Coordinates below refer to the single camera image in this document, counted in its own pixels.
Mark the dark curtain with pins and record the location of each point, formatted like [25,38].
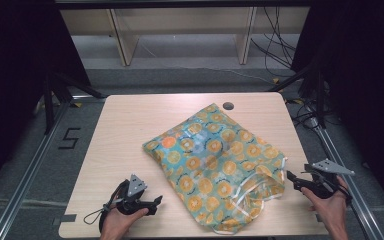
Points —
[363,83]
[16,73]

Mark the person's right hand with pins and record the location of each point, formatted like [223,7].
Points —
[333,208]

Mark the light wooden shelf unit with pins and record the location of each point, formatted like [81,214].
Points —
[126,43]

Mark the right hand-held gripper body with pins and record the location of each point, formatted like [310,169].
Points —
[323,186]

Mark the round dark table grommet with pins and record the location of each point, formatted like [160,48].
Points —
[228,106]

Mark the black metal stand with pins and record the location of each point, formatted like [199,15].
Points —
[320,100]
[49,106]

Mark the grey tape strip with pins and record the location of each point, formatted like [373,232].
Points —
[65,219]

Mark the orange-print plastic bag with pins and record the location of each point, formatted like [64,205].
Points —
[213,166]

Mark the person's left hand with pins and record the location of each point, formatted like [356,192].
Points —
[118,223]

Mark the yellow tape piece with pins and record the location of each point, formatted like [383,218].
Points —
[276,80]
[76,104]

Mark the aluminium floor rail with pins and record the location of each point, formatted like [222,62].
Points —
[23,186]
[343,173]

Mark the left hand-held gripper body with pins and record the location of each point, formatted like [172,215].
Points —
[131,200]

